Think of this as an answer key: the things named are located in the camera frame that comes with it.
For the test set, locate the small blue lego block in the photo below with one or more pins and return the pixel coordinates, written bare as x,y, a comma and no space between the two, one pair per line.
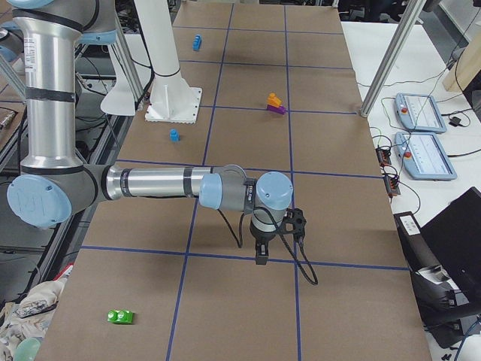
174,135

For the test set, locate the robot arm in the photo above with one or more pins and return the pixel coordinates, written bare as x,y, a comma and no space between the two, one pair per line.
54,183

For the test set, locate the near teach pendant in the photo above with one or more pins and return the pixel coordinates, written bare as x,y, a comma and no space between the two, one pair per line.
421,154

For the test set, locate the crumpled cloth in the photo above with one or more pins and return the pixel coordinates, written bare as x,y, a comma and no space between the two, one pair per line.
31,317

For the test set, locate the long blue lego block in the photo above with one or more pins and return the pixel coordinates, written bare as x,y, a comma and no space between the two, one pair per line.
196,44

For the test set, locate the aluminium frame post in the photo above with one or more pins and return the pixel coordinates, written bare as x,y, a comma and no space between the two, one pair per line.
394,48

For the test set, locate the far teach pendant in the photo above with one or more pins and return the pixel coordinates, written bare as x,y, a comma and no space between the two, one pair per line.
419,113

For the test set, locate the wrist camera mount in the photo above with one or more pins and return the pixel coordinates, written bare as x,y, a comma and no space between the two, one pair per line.
295,223

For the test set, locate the orange trapezoid block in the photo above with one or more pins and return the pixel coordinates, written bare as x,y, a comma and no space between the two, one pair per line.
273,100

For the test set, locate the teach pendant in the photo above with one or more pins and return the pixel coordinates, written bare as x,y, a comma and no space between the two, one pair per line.
421,154
419,113

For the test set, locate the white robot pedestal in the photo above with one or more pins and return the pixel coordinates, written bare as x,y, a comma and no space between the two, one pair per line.
171,98

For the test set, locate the black laptop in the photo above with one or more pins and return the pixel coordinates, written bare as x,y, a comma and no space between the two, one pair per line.
454,238

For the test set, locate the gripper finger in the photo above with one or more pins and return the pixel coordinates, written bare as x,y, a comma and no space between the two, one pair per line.
259,255
265,254

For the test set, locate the green lego block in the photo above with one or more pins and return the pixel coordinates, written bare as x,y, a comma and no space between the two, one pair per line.
123,316

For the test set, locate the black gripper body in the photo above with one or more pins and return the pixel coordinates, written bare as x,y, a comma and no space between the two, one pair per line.
261,239

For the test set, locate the purple trapezoid block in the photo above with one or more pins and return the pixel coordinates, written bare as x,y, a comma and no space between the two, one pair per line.
279,110

